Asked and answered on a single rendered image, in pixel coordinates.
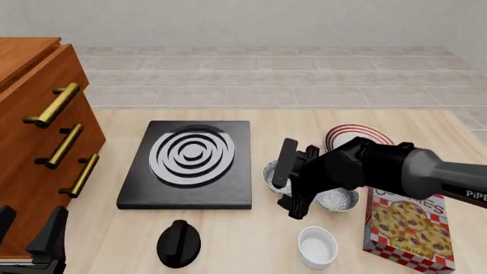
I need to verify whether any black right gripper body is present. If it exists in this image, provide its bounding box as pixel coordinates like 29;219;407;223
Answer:
291;153;344;199

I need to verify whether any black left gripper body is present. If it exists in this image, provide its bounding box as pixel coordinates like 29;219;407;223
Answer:
0;250;66;274

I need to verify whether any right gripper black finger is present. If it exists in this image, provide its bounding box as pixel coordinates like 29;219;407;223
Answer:
294;144;321;164
277;184;319;221

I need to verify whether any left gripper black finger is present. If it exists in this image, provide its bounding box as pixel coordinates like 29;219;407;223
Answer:
25;205;70;258
0;205;18;250

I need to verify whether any patterned black bowl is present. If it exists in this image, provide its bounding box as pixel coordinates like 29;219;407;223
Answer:
313;186;361;215
262;159;296;198

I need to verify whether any white plate with red rings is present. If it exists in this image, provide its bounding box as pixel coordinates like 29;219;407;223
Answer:
323;123;395;153

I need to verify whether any flat black stove plate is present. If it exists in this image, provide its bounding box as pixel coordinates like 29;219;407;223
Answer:
116;119;253;211

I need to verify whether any small white ramekin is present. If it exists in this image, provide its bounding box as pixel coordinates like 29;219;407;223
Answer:
297;226;339;271

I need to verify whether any printed cookie box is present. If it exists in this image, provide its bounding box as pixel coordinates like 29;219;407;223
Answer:
362;187;457;271

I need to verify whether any round black stove knob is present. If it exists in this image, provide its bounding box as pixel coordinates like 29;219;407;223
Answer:
156;219;202;269

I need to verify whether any wooden cabinet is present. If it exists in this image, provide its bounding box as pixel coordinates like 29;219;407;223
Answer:
0;37;107;260

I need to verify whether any wooden drawer with short handle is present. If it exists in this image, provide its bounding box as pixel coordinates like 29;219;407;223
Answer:
0;119;107;260

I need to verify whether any wooden drawer with middle handle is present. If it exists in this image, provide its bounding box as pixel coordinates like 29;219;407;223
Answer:
0;89;100;237

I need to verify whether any short brass drawer handle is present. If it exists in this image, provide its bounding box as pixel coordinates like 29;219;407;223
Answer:
58;153;100;199

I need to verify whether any middle brass drawer handle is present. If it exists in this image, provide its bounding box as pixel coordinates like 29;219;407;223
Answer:
34;123;84;170

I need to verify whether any wooden drawer with long handle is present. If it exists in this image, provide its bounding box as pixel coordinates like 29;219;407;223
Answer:
0;43;91;178

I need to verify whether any long brass drawer handle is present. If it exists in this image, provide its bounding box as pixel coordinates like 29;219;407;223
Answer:
22;82;81;129

